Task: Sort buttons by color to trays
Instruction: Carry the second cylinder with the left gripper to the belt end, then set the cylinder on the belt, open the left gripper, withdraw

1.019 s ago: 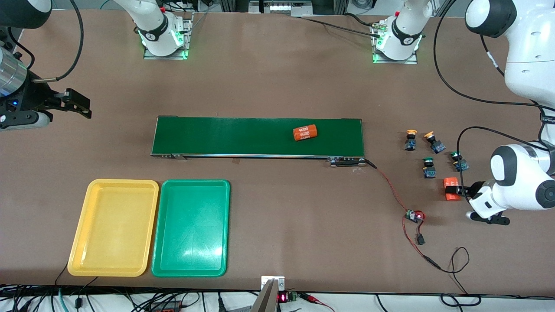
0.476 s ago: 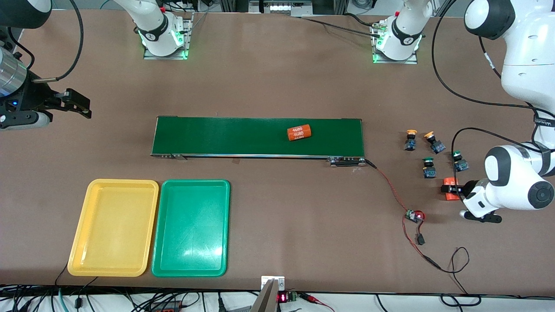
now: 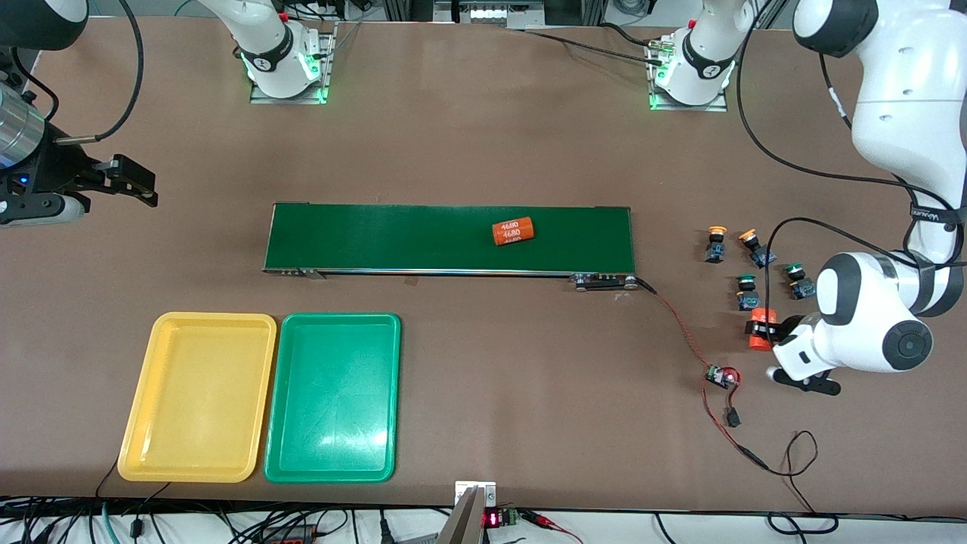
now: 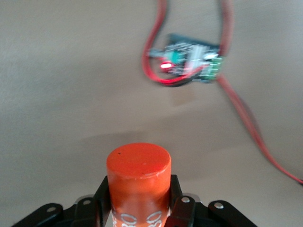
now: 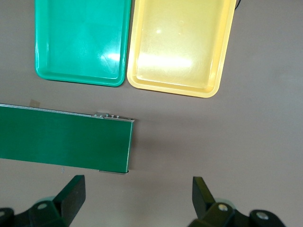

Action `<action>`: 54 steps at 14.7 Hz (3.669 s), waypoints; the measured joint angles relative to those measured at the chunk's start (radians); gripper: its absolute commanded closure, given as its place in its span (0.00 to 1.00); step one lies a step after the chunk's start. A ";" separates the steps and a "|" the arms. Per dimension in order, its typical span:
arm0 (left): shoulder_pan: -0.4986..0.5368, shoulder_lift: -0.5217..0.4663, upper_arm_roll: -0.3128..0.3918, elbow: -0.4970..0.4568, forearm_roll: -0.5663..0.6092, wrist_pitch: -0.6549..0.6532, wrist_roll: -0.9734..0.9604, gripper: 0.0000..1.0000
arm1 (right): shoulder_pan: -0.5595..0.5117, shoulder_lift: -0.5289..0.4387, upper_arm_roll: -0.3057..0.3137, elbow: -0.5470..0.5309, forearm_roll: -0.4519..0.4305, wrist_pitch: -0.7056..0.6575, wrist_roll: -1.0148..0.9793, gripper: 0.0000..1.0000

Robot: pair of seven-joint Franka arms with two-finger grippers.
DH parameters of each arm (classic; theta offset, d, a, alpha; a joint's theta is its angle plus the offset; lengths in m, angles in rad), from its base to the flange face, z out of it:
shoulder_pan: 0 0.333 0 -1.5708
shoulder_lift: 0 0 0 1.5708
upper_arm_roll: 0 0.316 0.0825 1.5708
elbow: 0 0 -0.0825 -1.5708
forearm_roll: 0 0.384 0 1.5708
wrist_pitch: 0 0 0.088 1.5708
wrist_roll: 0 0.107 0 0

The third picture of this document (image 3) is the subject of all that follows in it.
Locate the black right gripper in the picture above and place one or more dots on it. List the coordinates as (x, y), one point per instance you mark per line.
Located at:
(54, 168)

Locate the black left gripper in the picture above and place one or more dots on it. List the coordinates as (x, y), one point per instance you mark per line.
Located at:
(789, 326)

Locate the orange 4680 cylinder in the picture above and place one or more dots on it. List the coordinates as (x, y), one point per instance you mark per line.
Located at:
(761, 344)
(514, 231)

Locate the green push button switch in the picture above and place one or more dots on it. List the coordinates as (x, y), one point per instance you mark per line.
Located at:
(802, 287)
(748, 301)

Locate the yellow push button switch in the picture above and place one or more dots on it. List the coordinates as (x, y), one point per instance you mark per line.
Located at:
(758, 257)
(715, 249)

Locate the small green circuit board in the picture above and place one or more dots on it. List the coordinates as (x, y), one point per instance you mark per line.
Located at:
(718, 376)

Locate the small black connector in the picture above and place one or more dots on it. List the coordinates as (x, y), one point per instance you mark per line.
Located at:
(732, 418)

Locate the yellow plastic tray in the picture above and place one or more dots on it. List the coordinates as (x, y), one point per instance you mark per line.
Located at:
(196, 393)

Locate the green conveyor belt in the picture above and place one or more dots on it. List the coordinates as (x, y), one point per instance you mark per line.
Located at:
(378, 238)

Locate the green plastic tray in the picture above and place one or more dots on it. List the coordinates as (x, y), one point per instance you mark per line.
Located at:
(332, 393)

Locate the red clip lead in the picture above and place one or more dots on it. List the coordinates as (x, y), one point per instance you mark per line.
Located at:
(538, 517)

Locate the red digit display module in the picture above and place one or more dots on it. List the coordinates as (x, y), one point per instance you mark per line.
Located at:
(495, 519)

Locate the aluminium profile bar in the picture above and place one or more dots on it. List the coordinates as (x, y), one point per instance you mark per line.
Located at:
(918, 38)

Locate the conveyor motor bracket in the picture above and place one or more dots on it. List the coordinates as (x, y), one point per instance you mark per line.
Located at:
(604, 282)

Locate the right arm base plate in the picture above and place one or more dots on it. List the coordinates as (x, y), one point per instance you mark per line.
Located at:
(326, 72)

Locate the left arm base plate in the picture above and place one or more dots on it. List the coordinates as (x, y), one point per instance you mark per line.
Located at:
(710, 107)

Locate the grey metal camera mount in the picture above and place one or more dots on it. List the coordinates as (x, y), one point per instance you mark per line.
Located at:
(462, 525)

